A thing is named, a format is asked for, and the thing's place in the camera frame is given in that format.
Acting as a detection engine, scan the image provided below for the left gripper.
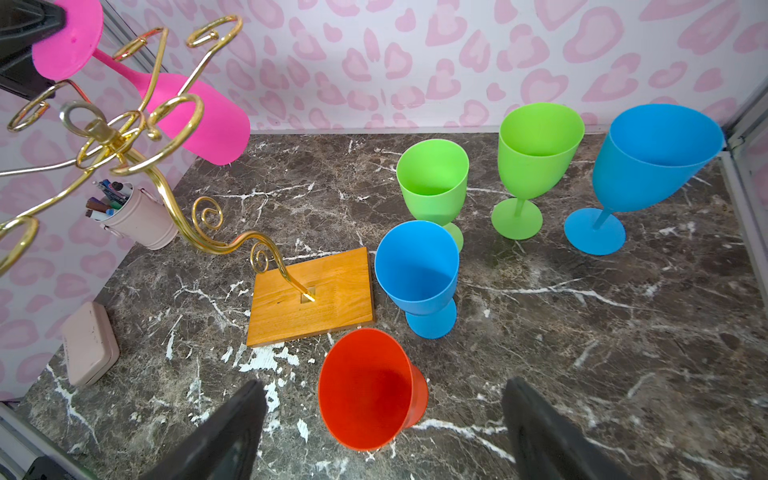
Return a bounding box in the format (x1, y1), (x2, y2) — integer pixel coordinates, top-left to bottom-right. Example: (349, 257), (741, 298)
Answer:
(1, 0), (66, 100)

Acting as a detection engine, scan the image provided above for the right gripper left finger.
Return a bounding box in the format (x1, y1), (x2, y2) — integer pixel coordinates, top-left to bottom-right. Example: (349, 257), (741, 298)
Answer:
(142, 380), (267, 479)

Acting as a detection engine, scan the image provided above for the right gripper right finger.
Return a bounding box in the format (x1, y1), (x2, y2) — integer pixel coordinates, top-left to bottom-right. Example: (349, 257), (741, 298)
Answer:
(501, 377), (629, 480)

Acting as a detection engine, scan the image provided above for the red wine glass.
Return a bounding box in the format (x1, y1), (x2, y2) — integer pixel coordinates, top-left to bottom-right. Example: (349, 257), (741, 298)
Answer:
(317, 328), (429, 451)

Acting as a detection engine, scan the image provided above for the magenta wine glass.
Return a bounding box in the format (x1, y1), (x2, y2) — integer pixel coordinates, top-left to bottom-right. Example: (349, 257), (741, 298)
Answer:
(32, 1), (250, 165)

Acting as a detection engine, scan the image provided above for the blue wine glass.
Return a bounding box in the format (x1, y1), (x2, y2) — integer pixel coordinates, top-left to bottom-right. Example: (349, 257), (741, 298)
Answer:
(374, 220), (460, 339)
(564, 104), (725, 256)

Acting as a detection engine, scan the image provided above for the green wine glass front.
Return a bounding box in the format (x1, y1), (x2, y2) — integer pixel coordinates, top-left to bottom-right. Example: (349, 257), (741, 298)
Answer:
(396, 139), (470, 251)

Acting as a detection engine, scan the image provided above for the green wine glass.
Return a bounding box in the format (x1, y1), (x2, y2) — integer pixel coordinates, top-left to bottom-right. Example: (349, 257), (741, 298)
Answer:
(491, 102), (585, 240)
(396, 139), (470, 251)

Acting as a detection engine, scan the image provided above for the blue wine glass front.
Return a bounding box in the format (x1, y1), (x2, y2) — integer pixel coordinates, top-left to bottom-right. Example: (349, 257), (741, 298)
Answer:
(564, 104), (725, 256)

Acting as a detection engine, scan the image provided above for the wooden rack base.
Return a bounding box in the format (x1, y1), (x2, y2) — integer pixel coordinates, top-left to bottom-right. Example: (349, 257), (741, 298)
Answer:
(246, 247), (374, 347)

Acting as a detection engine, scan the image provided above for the pink sponge block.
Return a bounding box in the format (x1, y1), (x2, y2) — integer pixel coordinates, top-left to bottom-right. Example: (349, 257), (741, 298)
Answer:
(61, 302), (120, 387)

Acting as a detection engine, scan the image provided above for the pink pen holder cup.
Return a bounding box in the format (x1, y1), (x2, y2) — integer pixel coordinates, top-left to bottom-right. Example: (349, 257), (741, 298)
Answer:
(86, 180), (178, 250)

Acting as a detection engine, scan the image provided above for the gold wire glass rack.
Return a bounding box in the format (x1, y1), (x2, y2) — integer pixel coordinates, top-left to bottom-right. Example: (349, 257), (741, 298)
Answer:
(0, 14), (317, 304)

